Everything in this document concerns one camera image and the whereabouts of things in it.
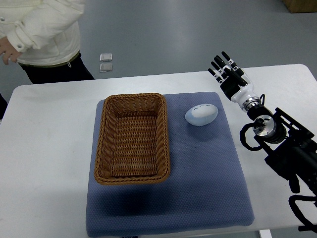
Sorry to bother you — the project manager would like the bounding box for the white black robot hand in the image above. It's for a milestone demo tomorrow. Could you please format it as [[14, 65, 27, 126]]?
[[208, 51, 256, 103]]

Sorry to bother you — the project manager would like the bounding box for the blue white egg toy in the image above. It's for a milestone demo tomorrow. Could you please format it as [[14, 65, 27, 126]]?
[[185, 104, 218, 126]]

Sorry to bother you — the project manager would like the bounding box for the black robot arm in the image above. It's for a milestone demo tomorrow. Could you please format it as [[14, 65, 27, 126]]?
[[208, 52, 317, 194]]

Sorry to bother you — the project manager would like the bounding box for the brown wicker basket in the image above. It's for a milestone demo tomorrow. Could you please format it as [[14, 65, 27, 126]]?
[[94, 93, 170, 185]]

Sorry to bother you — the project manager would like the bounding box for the person's bare hand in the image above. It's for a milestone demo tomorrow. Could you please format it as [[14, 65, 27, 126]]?
[[0, 37, 22, 65]]

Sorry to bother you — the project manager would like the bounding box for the brown cardboard box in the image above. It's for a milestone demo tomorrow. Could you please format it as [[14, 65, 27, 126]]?
[[283, 0, 317, 13]]

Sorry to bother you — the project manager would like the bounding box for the blue quilted mat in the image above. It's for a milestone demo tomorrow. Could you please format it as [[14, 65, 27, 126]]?
[[86, 92, 254, 237]]

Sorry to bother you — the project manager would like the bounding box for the upper metal floor plate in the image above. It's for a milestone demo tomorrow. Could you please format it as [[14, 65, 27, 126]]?
[[100, 53, 113, 62]]

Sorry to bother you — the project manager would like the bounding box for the metal floor plate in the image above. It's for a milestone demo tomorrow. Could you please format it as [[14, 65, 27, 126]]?
[[99, 62, 113, 72], [100, 53, 113, 62]]

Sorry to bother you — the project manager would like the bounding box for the lower metal floor plate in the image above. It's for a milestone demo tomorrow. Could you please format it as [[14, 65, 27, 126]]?
[[99, 62, 113, 72]]

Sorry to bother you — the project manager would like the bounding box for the person in white jacket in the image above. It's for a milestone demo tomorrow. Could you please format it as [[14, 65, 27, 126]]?
[[0, 0, 93, 84]]

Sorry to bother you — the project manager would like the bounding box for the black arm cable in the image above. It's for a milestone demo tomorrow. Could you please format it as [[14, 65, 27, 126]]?
[[239, 122, 263, 152]]

